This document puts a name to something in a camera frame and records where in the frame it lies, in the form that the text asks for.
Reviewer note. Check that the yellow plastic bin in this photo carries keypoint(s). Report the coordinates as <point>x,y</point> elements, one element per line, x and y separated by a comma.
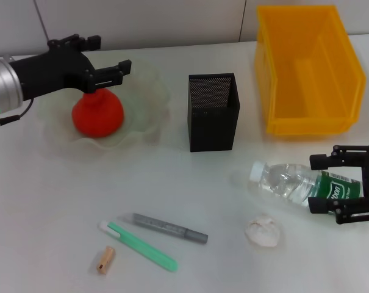
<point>306,79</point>

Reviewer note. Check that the grey marker pen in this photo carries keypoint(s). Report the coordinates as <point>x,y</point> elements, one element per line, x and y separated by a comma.
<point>169,227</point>

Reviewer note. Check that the red-orange fruit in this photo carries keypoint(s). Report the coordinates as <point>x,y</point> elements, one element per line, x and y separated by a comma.
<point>98,117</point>

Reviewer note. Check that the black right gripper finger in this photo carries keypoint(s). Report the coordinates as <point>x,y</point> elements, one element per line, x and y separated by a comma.
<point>320,161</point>
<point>320,206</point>

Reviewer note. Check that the small tan cylinder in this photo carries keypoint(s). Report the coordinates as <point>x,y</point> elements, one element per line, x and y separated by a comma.
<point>105,259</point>

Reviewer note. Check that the black mesh pen holder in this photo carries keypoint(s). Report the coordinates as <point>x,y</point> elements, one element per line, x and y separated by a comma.
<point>211,128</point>

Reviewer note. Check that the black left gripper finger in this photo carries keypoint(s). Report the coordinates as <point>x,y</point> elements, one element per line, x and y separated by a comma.
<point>117,71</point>
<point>92,42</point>

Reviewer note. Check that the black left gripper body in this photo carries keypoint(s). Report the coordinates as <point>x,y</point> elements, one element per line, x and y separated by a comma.
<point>50,71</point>

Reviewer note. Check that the clear water bottle green label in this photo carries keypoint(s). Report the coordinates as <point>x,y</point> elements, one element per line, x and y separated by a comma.
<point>281,180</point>

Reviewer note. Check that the green pen white tip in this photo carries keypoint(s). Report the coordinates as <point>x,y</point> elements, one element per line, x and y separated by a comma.
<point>141,247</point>

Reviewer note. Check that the white paper ball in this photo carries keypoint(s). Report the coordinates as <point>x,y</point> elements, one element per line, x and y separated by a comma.
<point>262,232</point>

